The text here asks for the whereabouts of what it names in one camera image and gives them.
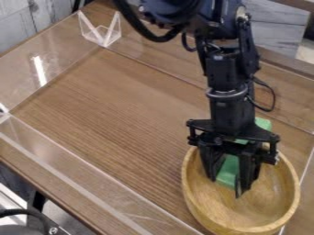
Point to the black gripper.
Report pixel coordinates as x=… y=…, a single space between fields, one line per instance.
x=226 y=133

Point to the green rectangular block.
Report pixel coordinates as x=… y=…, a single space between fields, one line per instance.
x=229 y=171

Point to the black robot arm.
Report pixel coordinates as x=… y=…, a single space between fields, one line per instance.
x=221 y=27

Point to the brown wooden bowl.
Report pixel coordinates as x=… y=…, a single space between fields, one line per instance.
x=257 y=213

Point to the black table leg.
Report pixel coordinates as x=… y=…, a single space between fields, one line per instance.
x=39 y=201

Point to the clear acrylic front wall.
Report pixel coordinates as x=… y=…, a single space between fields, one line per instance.
x=104 y=203

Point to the clear acrylic corner bracket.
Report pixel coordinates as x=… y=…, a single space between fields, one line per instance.
x=105 y=36

